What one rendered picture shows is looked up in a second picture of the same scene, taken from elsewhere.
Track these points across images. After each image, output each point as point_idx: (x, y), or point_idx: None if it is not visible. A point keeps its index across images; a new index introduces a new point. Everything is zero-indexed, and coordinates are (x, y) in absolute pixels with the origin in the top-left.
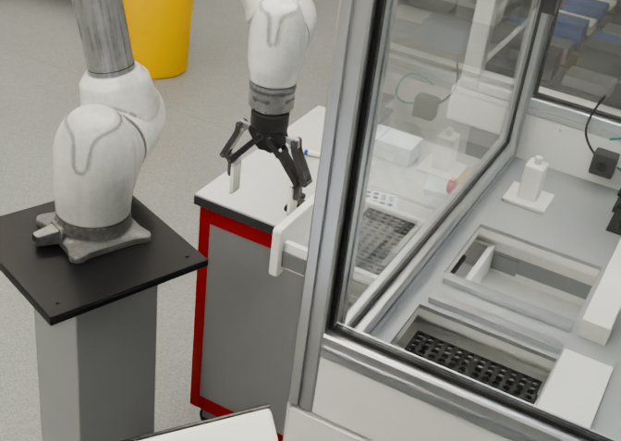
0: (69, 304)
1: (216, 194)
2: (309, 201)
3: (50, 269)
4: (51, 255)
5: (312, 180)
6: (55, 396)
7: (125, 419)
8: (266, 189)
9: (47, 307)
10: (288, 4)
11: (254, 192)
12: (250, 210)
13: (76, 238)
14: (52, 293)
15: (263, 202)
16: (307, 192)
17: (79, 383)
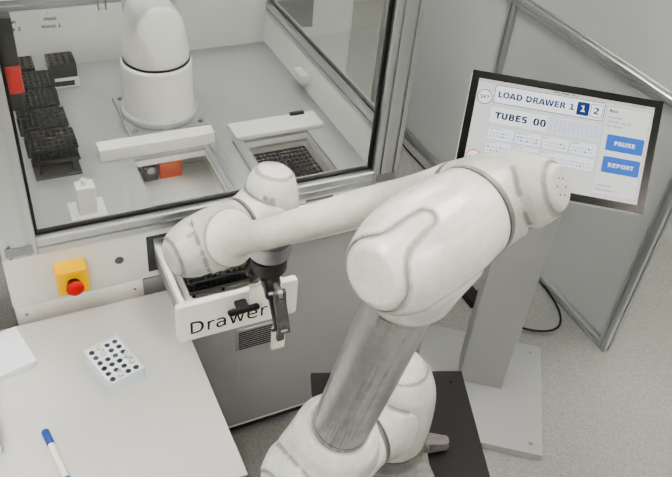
0: (442, 376)
1: (228, 461)
2: (243, 290)
3: (443, 417)
4: (436, 432)
5: (113, 435)
6: None
7: None
8: (173, 443)
9: (459, 380)
10: (269, 163)
11: (189, 445)
12: (217, 422)
13: None
14: (451, 391)
15: (195, 426)
16: (139, 420)
17: None
